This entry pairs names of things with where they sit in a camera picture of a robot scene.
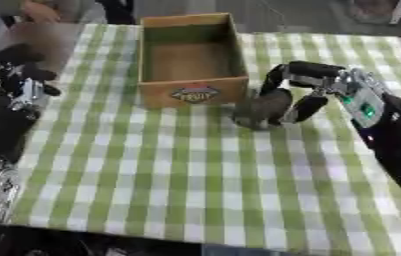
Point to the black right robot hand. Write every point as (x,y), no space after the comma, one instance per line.
(317,71)

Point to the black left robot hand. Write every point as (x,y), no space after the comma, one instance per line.
(2,126)

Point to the tan cardboard box green inside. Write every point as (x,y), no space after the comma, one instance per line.
(193,92)

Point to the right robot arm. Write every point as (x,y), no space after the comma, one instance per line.
(393,133)

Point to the black chair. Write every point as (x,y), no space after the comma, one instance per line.
(117,10)

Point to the person's hand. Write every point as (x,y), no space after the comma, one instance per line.
(39,12)

